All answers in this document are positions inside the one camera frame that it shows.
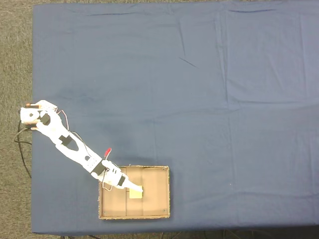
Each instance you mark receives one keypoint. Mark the yellow block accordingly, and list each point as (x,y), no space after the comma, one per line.
(135,195)

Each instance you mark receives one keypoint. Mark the shallow cardboard box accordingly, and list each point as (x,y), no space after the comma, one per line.
(154,191)

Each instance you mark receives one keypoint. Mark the blue cloth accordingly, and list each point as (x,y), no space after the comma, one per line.
(199,99)

